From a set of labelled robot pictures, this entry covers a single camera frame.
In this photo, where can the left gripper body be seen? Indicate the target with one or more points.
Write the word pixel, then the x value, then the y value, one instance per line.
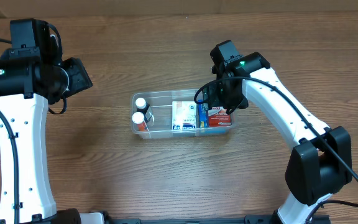
pixel 78 78

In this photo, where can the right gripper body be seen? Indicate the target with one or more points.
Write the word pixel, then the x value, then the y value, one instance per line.
pixel 221 97

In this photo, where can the red Panadol box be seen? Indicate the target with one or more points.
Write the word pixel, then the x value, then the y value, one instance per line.
pixel 217 117

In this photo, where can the white and blue box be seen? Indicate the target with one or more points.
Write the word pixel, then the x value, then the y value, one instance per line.
pixel 183 115

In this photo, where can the black bottle white cap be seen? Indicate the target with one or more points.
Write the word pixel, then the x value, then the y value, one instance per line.
pixel 143 107

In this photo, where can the orange tube white cap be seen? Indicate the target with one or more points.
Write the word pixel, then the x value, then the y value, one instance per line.
pixel 138 119

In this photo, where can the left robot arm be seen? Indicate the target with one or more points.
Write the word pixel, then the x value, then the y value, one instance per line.
pixel 33 77

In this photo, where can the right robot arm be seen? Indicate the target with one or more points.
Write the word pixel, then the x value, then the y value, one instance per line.
pixel 320 161

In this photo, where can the clear plastic container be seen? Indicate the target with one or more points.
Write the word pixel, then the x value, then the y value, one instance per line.
pixel 161 104

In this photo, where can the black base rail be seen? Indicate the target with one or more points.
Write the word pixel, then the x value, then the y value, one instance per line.
pixel 99 217

